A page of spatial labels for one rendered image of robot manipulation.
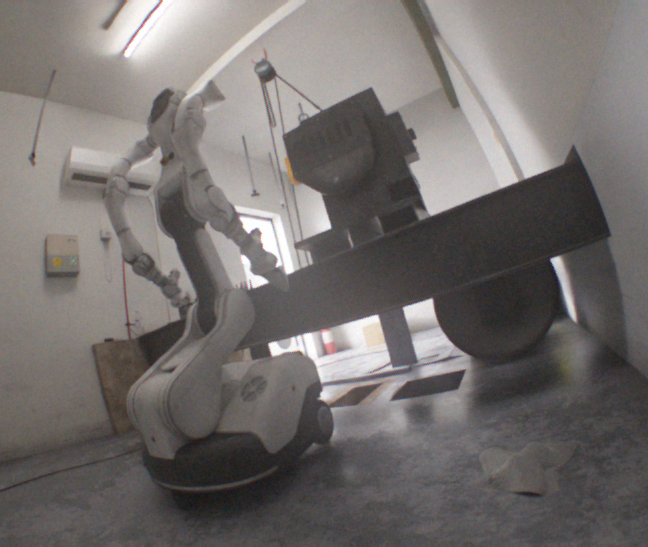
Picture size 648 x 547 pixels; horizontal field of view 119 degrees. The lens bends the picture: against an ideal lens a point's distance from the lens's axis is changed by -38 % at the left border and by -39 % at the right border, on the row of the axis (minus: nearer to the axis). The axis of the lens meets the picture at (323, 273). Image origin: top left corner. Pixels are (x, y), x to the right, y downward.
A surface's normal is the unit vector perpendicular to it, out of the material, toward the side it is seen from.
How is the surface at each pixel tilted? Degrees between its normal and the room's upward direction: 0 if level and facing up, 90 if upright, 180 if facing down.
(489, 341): 90
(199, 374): 90
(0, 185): 90
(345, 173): 90
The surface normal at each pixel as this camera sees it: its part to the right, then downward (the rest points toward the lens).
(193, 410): 0.87, -0.31
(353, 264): -0.53, 0.01
